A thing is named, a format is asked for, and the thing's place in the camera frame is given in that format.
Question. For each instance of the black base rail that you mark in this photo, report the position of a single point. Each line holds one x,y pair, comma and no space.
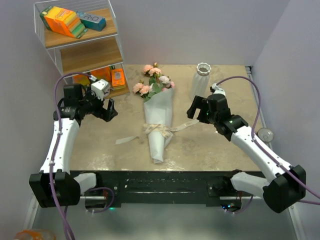
160,187

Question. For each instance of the pink rose stem back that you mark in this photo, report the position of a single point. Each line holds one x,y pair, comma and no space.
151,70

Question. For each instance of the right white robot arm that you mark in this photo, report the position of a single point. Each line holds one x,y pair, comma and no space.
282,184

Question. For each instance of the white ribbed vase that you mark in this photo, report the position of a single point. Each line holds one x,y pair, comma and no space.
200,80

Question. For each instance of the orange sponge box lower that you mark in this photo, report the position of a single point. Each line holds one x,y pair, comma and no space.
117,78

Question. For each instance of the orange yellow sponge pack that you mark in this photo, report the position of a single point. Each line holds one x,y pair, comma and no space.
81,79

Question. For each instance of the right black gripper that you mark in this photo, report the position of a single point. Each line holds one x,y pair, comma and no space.
196,104

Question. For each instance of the teal rectangular box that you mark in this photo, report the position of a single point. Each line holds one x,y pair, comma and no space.
92,21

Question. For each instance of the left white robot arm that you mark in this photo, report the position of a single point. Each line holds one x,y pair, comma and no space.
54,181

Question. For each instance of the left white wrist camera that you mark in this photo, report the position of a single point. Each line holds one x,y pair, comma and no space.
98,86

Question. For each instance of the orange plastic bag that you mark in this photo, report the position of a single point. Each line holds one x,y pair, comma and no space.
35,234

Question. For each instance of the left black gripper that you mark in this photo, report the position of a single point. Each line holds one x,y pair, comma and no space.
106,115

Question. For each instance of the white wrapping paper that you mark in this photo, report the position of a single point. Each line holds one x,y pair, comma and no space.
158,113

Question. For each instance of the white wire wooden shelf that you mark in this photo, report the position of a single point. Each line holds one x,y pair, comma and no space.
93,51

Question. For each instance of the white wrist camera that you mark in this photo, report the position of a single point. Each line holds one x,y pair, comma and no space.
215,89
98,86

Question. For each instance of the purple black zigzag potholder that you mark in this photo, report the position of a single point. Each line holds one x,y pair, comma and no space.
107,93

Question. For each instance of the cream printed ribbon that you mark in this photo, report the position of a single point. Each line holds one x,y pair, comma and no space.
165,131

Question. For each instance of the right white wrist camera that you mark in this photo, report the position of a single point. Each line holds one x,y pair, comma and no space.
215,89

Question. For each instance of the metal food can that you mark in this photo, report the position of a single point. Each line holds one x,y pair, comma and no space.
265,134

